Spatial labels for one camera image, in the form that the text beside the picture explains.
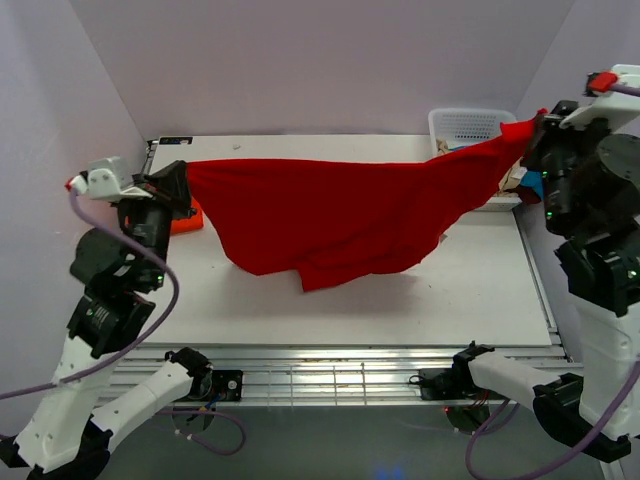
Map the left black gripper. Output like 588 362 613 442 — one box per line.
122 158 199 285

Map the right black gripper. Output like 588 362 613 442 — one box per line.
519 100 619 235

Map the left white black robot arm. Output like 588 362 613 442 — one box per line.
1 157 212 479

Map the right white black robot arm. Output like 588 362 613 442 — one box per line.
451 99 639 463

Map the blue label sticker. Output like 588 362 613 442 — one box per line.
158 136 193 145

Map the folded orange t shirt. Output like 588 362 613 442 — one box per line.
170 198 204 235

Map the blue t shirt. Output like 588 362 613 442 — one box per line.
449 144 547 197

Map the beige t shirt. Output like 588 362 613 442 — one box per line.
435 139 527 197

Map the dark red t shirt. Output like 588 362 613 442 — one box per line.
516 186 541 205

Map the white plastic laundry basket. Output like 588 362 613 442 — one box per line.
428 108 521 212

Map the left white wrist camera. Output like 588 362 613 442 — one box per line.
65 156 152 203

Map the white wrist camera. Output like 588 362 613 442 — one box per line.
560 64 639 131
65 156 152 203

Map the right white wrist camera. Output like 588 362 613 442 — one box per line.
560 64 639 131

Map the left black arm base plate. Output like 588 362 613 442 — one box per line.
200 369 244 403

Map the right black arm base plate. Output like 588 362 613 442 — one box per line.
408 368 480 400

